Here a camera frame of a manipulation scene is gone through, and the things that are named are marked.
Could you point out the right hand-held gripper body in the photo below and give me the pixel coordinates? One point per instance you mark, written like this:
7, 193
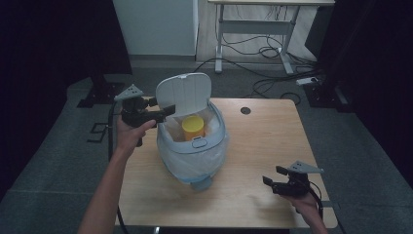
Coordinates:
297, 183

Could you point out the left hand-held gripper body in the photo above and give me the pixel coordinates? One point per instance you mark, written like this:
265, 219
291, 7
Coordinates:
134, 112

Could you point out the grey white pedal trash can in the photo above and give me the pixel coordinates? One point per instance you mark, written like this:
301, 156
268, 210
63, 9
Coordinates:
190, 97

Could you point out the yellow can with lid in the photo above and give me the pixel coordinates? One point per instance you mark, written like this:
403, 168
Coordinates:
193, 128

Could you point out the person's right hand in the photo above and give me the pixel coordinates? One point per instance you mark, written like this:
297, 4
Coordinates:
303, 204

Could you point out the person's left hand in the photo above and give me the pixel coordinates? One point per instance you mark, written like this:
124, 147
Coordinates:
130, 136

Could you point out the grey tape strip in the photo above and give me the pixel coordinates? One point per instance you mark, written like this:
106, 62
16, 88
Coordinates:
331, 204

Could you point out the black stand base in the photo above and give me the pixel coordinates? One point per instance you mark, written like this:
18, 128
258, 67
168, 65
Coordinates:
328, 97
97, 94

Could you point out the clear plastic bin liner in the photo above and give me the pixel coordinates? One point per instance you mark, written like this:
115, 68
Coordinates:
181, 164

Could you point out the black round table grommet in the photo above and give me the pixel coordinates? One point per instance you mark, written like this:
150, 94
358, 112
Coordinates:
245, 110

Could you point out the white cabinet panel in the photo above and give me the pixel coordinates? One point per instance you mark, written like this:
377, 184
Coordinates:
156, 26

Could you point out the white power strip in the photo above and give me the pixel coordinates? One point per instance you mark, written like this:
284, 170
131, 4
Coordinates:
307, 80

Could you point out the dark curtain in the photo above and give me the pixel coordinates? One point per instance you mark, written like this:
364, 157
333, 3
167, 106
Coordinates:
48, 48
376, 65

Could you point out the white metal frame desk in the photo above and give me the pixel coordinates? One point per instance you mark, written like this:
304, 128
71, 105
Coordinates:
256, 26

